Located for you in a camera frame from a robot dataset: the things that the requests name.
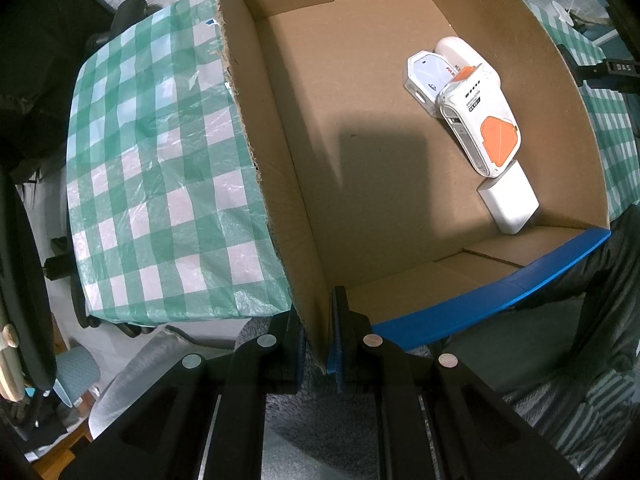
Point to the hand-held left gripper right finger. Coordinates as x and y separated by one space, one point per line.
340 340

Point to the white octagonal device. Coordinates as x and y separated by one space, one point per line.
424 76

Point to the white and orange power bank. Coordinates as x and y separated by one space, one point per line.
470 110

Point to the blue cardboard box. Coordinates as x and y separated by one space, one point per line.
350 110

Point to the striped cloth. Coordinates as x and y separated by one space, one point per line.
580 410

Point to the teal seat cushion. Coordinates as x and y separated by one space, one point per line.
75 367

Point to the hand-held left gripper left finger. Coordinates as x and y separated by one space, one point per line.
280 360

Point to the small white plug charger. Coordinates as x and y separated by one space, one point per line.
510 200

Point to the beige wooden object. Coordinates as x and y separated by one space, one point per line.
11 360

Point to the black table frame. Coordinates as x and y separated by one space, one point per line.
80 305

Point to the grey fleece clothing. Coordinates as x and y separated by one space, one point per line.
310 425

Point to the black chair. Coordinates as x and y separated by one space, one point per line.
25 270

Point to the white oval device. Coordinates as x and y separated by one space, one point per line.
454 50

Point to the green checked tablecloth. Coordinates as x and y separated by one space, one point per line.
150 160

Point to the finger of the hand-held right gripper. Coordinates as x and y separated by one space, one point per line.
575 67

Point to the dark cloth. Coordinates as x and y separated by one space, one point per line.
617 260

